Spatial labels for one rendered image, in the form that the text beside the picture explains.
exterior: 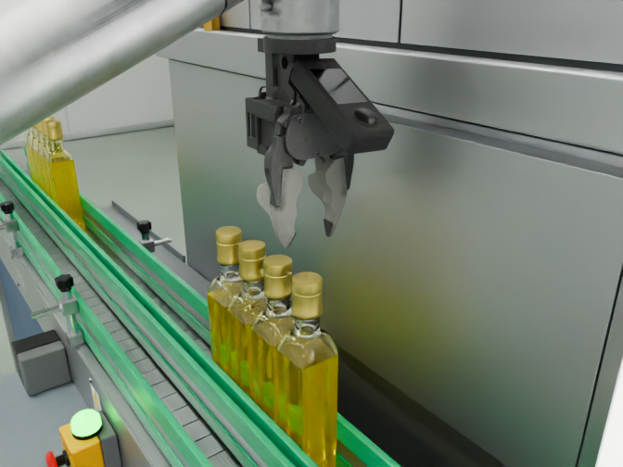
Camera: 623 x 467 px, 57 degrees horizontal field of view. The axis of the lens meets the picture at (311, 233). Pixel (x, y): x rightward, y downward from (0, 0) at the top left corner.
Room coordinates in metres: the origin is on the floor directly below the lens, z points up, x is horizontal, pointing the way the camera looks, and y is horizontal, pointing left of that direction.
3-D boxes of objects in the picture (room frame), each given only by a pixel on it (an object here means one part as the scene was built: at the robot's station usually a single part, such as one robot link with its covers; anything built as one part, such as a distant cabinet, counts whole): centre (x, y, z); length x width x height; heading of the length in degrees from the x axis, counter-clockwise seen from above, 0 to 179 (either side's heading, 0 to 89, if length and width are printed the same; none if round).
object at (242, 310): (0.66, 0.07, 0.99); 0.06 x 0.06 x 0.21; 37
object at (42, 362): (0.93, 0.52, 0.79); 0.08 x 0.08 x 0.08; 37
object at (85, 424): (0.71, 0.35, 0.84); 0.04 x 0.04 x 0.03
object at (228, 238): (0.71, 0.11, 1.14); 0.04 x 0.04 x 0.04
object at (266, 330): (0.61, 0.04, 0.99); 0.06 x 0.06 x 0.21; 37
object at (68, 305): (0.85, 0.44, 0.94); 0.07 x 0.04 x 0.13; 127
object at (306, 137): (0.60, 0.02, 1.35); 0.09 x 0.08 x 0.12; 35
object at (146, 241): (1.13, 0.33, 0.94); 0.07 x 0.04 x 0.13; 127
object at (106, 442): (0.71, 0.35, 0.79); 0.07 x 0.07 x 0.07; 37
